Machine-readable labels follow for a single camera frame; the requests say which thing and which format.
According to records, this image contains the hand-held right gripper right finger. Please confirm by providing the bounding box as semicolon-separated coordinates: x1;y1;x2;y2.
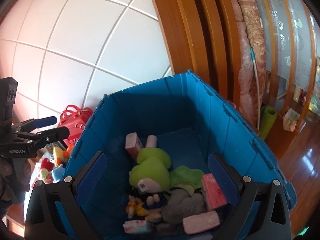
207;152;292;240

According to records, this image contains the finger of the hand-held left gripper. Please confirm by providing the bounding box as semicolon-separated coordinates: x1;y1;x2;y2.
19;126;70;153
15;116;57;133

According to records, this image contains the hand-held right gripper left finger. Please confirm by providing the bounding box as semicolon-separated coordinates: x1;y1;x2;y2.
24;151;107;240

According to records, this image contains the green frog hat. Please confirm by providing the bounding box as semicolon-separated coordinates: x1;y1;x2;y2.
169;165;206;196

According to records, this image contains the grey plush white head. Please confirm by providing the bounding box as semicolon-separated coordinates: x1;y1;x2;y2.
145;187;208;232

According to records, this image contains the clear-wrapped pink tissue pack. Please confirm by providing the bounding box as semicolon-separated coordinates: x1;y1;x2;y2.
182;210;221;235

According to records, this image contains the white doll yellow skirt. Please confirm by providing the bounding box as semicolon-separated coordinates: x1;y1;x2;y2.
126;194;148;218

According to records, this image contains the green frog plush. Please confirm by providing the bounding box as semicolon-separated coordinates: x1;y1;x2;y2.
129;147;172;196

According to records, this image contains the teal wet wipes pack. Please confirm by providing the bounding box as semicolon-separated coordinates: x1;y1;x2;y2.
122;219;152;235

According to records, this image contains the pink roll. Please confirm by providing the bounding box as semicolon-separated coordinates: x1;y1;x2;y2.
146;135;158;152

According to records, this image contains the blue plastic crate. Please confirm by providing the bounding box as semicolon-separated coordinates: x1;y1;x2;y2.
54;69;297;240

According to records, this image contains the person's left hand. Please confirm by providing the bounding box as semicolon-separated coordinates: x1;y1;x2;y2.
0;158;15;218

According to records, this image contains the yellow duck plush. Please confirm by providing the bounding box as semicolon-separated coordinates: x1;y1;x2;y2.
52;146;73;167

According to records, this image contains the red toy suitcase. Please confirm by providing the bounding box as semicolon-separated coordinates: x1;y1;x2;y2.
57;105;94;148

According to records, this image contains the pink pig plush blue body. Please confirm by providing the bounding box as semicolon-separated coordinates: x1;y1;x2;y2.
51;166;66;183

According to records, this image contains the green rolled mat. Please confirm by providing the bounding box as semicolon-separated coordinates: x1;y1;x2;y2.
258;105;278;140

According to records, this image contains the floral bag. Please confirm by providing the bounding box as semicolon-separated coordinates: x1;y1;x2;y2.
282;108;301;132

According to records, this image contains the pink rolled blanket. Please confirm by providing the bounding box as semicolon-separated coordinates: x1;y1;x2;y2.
229;0;258;130

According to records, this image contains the patterned rolled rug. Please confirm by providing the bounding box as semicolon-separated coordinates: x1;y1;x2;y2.
231;0;267;105

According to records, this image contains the grey patterned curtain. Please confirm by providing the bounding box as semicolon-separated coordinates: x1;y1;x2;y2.
260;0;320;93

